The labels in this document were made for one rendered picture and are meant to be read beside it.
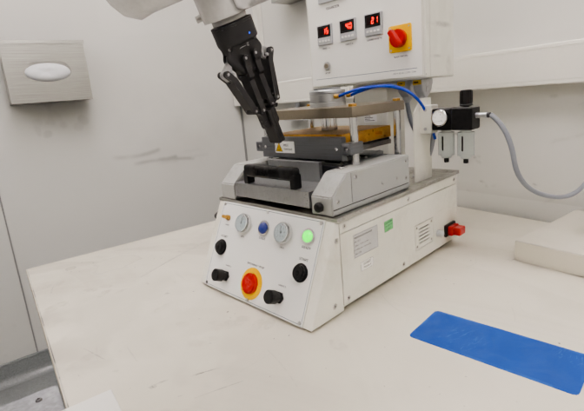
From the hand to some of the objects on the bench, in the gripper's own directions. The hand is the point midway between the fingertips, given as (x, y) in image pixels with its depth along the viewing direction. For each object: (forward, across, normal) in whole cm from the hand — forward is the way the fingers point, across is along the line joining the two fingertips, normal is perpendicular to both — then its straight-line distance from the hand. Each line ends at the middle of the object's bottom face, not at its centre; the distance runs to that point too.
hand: (271, 125), depth 83 cm
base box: (+37, -2, +3) cm, 37 cm away
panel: (+26, +23, +1) cm, 35 cm away
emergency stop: (+25, +21, +1) cm, 33 cm away
